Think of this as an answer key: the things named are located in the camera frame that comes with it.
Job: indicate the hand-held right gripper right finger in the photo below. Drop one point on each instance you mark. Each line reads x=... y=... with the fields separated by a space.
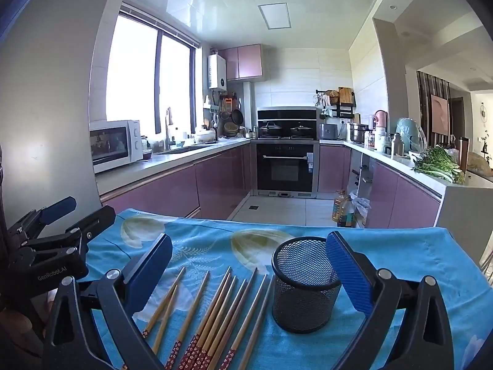
x=346 y=273

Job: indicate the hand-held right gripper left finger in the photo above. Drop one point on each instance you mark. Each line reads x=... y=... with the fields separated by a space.
x=154 y=266

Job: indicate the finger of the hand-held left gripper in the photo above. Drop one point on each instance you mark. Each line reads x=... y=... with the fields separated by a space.
x=98 y=219
x=57 y=208

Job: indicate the set of wooden chopsticks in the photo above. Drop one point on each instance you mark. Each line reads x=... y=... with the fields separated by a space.
x=200 y=345

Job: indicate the dark sauce bottle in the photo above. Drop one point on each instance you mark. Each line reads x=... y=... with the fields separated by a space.
x=348 y=212

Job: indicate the yellow cooking oil bottle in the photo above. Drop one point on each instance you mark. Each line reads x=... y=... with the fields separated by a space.
x=339 y=206

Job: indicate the white plastic bag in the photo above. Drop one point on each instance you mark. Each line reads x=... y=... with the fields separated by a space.
x=360 y=204

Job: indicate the white microwave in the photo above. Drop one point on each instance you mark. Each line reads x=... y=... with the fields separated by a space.
x=115 y=144

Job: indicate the pink lower kitchen cabinets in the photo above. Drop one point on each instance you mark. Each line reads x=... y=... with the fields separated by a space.
x=400 y=200
x=173 y=189

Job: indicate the blue floral tablecloth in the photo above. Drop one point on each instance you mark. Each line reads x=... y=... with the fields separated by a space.
x=231 y=239

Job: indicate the steel kitchen faucet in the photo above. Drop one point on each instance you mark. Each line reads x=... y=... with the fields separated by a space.
x=168 y=127

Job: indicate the black built-in oven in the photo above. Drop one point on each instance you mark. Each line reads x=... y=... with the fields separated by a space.
x=285 y=165

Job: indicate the white ceramic pot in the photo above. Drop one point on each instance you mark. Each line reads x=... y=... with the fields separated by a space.
x=204 y=135

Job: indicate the steel thermos bottle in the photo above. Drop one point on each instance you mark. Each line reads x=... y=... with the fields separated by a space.
x=396 y=144

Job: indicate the steel cooking pot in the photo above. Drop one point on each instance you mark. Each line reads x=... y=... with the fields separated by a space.
x=356 y=131

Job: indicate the bunch of green vegetables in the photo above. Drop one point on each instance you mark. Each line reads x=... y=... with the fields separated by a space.
x=439 y=164

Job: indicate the silver toaster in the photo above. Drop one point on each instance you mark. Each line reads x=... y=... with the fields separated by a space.
x=328 y=131

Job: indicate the black wok with lid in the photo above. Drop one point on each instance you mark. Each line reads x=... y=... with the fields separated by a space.
x=300 y=128
x=270 y=127

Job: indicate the kitchen window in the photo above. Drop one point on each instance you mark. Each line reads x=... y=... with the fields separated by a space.
x=150 y=73

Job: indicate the pink electric kettle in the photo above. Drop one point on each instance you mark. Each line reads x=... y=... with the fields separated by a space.
x=380 y=119

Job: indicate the woven basket bowl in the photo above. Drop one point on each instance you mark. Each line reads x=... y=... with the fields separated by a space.
x=231 y=128

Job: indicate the brown travel tumbler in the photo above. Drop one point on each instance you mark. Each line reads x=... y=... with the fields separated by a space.
x=464 y=152

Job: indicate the black range hood stove unit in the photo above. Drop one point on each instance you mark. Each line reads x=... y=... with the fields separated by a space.
x=287 y=113

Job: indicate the hanging black frying pan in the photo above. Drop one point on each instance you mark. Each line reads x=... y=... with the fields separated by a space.
x=237 y=115

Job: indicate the wooden cutting board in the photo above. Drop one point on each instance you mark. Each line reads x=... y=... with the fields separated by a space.
x=345 y=94

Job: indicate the white water heater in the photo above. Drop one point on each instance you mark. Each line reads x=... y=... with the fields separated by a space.
x=216 y=71

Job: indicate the wooden slat partition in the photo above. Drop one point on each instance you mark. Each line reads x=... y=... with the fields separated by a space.
x=423 y=100

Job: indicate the ceiling light panel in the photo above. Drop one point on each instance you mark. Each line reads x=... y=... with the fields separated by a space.
x=274 y=16

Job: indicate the black wall rack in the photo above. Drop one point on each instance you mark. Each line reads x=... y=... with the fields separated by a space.
x=341 y=108

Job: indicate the pink wall picture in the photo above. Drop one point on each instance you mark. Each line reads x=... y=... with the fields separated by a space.
x=439 y=113

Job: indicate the decorative wall clock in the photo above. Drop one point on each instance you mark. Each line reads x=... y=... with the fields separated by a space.
x=483 y=112

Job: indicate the pink wall cabinet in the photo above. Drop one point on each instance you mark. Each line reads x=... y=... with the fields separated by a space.
x=244 y=61

